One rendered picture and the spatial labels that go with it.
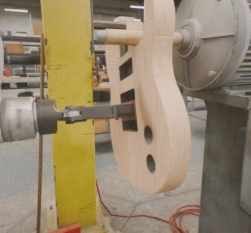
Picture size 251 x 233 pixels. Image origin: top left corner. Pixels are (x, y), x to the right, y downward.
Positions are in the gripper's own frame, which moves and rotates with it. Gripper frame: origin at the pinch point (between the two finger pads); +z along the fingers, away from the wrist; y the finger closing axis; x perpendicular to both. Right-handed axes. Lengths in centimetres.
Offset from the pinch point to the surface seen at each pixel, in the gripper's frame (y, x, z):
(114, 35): 7.3, 15.9, -4.0
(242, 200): 17.4, -18.5, 14.7
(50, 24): -74, 55, -14
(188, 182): -137, -72, 112
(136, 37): 7.3, 15.7, 0.9
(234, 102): 10.1, 0.1, 23.6
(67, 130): -91, -7, -7
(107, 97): -472, 55, 125
